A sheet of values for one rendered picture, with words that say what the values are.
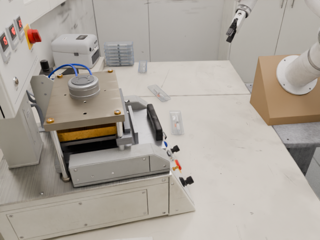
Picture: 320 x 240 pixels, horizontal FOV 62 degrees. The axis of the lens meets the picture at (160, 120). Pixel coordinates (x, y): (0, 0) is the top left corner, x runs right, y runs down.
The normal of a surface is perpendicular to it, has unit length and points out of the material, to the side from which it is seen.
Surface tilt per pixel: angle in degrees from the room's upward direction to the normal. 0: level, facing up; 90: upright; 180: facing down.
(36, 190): 0
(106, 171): 90
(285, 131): 0
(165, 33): 90
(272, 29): 90
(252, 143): 0
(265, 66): 44
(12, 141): 90
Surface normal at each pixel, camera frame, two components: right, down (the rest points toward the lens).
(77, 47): -0.08, 0.49
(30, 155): 0.22, 0.54
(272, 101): 0.07, -0.22
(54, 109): -0.01, -0.83
